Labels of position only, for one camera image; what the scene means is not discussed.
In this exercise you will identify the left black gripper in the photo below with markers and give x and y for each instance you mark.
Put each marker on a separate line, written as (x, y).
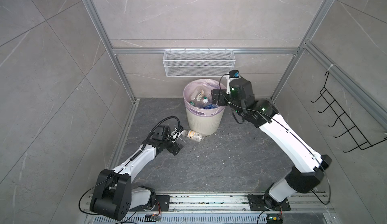
(173, 149)

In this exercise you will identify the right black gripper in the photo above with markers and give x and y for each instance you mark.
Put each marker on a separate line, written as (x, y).
(215, 95)

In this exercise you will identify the small blue label bottle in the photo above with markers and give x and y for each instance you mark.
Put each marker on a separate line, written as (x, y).
(209, 106)

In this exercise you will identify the blue label water bottle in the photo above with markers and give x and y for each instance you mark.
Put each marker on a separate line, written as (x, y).
(205, 100)

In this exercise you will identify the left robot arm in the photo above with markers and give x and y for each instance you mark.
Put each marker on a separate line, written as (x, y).
(114, 195)

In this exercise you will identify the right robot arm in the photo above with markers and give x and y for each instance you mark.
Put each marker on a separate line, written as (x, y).
(309, 166)

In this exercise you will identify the pink bin liner bag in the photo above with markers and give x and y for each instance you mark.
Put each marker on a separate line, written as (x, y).
(206, 84)

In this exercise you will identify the cream ribbed trash bin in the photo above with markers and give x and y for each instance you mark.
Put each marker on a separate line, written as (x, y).
(204, 121)

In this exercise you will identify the orange white label bottle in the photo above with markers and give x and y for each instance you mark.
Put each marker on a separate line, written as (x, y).
(192, 135)

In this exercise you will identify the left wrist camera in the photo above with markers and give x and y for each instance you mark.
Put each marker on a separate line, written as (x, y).
(174, 136)

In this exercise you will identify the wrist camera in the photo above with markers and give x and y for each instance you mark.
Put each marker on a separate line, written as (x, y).
(232, 75)
(174, 136)

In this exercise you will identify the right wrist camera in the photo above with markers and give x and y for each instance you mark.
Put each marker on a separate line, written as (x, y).
(232, 75)

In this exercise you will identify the white wire mesh basket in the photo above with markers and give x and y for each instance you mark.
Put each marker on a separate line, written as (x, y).
(198, 63)

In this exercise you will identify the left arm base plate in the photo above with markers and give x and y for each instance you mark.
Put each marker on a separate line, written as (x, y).
(156, 204)

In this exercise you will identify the aluminium mounting rail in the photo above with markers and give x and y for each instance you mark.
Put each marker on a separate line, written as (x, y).
(238, 202)

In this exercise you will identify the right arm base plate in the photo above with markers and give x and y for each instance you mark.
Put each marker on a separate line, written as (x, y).
(262, 203)

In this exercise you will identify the black wire hook rack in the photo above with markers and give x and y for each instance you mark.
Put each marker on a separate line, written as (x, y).
(342, 117)

